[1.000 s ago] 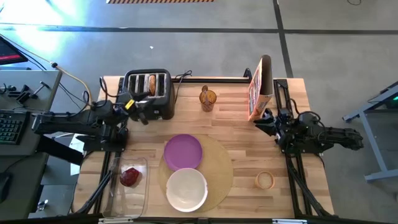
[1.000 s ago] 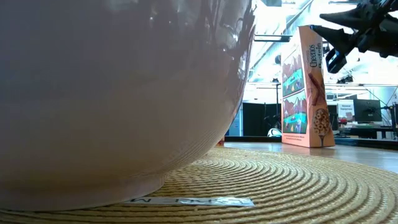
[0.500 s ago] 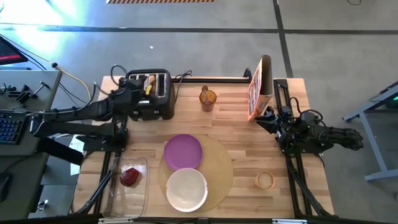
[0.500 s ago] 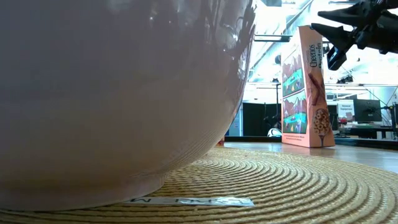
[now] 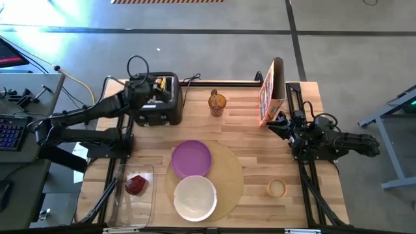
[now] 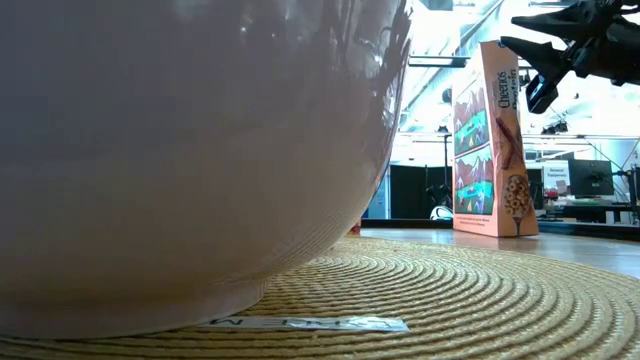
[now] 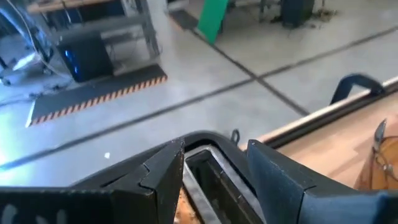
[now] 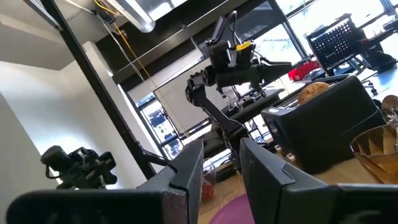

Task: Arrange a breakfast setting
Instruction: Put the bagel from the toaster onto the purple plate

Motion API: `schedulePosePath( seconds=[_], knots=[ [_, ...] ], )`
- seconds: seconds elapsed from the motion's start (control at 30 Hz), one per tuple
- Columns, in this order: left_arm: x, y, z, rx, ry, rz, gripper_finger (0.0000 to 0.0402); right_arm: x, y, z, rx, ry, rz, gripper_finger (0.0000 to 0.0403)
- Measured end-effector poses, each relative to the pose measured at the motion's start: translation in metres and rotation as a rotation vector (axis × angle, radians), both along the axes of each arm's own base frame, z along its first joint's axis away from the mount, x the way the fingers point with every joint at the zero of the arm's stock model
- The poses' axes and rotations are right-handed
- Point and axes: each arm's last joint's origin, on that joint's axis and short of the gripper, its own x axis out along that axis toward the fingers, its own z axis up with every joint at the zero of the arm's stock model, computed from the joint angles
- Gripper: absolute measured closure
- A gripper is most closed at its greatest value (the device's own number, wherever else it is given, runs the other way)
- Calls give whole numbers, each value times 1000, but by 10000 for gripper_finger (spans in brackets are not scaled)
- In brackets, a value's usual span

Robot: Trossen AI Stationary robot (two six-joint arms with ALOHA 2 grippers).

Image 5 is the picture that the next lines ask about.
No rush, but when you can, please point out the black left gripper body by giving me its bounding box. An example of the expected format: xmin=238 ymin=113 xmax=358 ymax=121
xmin=125 ymin=74 xmax=163 ymax=109

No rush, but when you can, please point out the computer monitor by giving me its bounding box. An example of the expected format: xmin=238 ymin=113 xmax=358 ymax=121
xmin=0 ymin=36 xmax=31 ymax=70

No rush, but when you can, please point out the purple plastic plate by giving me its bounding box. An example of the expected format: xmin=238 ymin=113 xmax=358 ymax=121
xmin=170 ymin=139 xmax=213 ymax=179

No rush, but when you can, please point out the colourful cereal box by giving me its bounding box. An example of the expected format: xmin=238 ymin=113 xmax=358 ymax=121
xmin=258 ymin=57 xmax=287 ymax=128

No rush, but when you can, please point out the backlit black keyboard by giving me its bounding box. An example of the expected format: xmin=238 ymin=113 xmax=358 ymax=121
xmin=0 ymin=114 xmax=33 ymax=152

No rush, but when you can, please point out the white bowl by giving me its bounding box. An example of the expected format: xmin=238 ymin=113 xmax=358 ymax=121
xmin=173 ymin=175 xmax=218 ymax=223

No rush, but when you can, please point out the black toaster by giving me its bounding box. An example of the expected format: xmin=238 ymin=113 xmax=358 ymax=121
xmin=133 ymin=71 xmax=184 ymax=127

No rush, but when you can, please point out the grey office desk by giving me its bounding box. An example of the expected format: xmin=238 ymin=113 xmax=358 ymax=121
xmin=0 ymin=72 xmax=66 ymax=163

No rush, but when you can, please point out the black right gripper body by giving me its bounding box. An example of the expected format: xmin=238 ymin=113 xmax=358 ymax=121
xmin=285 ymin=114 xmax=310 ymax=146

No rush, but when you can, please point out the black computer mouse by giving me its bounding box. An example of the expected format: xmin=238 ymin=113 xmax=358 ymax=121
xmin=0 ymin=179 xmax=14 ymax=213

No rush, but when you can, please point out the yellow cable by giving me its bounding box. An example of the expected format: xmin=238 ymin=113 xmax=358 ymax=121
xmin=53 ymin=64 xmax=97 ymax=105

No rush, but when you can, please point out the black aluminium table rail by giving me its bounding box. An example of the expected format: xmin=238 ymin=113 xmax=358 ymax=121
xmin=177 ymin=79 xmax=265 ymax=88

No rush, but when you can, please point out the orange plastic cup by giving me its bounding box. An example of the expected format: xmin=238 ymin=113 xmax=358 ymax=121
xmin=266 ymin=178 xmax=289 ymax=199

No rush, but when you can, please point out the black toaster power cord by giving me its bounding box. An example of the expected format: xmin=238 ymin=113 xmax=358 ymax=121
xmin=181 ymin=73 xmax=202 ymax=110

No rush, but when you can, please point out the grey metal table frame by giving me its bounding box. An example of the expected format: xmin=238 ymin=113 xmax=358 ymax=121
xmin=357 ymin=84 xmax=416 ymax=192

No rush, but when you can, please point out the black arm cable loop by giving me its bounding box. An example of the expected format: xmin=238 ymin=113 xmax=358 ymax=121
xmin=126 ymin=55 xmax=151 ymax=79

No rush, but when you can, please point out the clear plastic container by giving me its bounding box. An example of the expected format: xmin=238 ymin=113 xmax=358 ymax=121
xmin=107 ymin=163 xmax=157 ymax=229

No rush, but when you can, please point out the amber glass tumbler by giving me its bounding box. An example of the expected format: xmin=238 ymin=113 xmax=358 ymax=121
xmin=207 ymin=93 xmax=228 ymax=118

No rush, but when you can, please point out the round woven placemat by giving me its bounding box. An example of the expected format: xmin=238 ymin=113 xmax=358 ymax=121
xmin=164 ymin=140 xmax=245 ymax=224

